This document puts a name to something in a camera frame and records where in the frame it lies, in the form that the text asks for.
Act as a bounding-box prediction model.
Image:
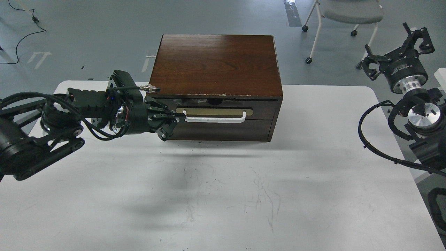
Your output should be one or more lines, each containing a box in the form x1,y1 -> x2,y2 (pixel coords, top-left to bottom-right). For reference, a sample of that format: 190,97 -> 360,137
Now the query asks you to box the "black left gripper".
124,96 -> 185,141

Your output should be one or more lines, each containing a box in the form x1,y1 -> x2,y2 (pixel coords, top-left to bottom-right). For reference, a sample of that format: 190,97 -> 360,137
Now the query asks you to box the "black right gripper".
356,22 -> 436,94

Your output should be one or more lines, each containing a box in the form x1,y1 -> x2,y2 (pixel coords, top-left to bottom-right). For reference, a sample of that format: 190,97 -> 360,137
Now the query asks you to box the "wooden drawer with white handle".
158,98 -> 282,120

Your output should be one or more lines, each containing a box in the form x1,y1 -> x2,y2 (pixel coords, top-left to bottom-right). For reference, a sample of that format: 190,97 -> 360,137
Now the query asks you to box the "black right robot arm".
356,23 -> 446,176

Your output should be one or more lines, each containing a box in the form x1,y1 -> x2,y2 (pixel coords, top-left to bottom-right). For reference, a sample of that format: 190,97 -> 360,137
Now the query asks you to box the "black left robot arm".
0,70 -> 185,181

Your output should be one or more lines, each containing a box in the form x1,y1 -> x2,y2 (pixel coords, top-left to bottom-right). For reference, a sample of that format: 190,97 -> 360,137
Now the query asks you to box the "dark wooden drawer cabinet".
149,34 -> 283,142

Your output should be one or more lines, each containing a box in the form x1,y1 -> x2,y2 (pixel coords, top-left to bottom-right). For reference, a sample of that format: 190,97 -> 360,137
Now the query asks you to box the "grey office chair on wheels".
302,0 -> 383,64

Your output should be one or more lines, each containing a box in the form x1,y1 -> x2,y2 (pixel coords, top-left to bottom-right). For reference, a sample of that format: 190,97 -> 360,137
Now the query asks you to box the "black cable on floor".
0,0 -> 47,65

